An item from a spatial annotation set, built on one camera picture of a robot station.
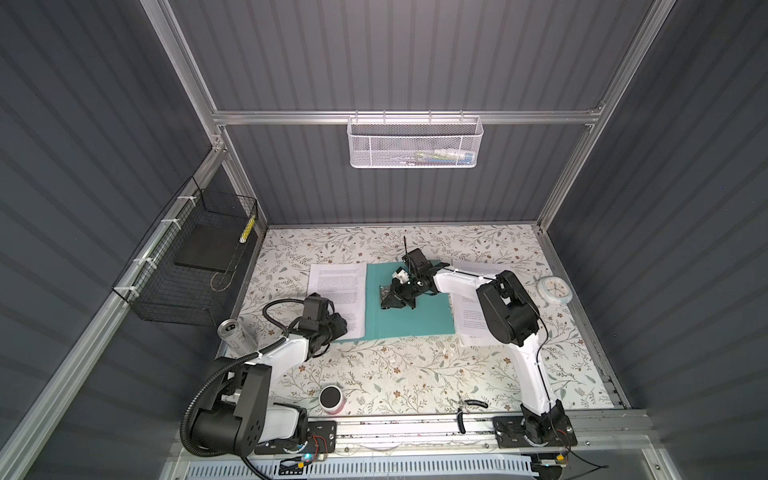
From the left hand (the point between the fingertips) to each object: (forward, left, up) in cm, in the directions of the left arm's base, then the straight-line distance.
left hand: (341, 323), depth 92 cm
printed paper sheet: (+15, -1, -1) cm, 15 cm away
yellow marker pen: (+16, +24, +27) cm, 39 cm away
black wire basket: (+4, +36, +26) cm, 45 cm away
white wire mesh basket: (+71, -29, +21) cm, 80 cm away
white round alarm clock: (+7, -71, +2) cm, 71 cm away
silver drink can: (-8, +26, +10) cm, 29 cm away
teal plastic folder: (0, -28, +2) cm, 28 cm away
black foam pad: (+8, +30, +29) cm, 42 cm away
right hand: (+5, -13, +1) cm, 14 cm away
